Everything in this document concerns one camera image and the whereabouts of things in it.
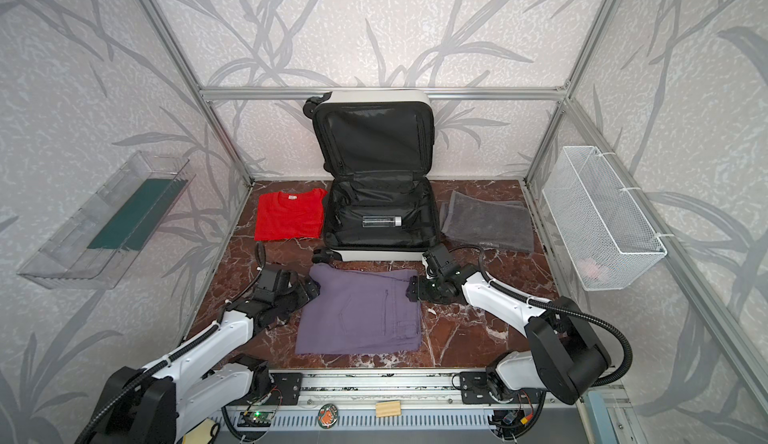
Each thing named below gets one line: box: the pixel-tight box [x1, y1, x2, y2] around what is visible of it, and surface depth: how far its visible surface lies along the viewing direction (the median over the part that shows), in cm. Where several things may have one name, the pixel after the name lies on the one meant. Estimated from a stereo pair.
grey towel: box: [440, 191, 535, 253], surface depth 107 cm
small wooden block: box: [376, 401, 401, 417], surface depth 72 cm
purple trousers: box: [295, 262, 422, 355], surface depth 85 cm
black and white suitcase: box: [303, 90, 440, 263], surface depth 103 cm
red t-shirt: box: [254, 188, 328, 241], surface depth 111 cm
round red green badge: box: [317, 403, 339, 430], surface depth 71 cm
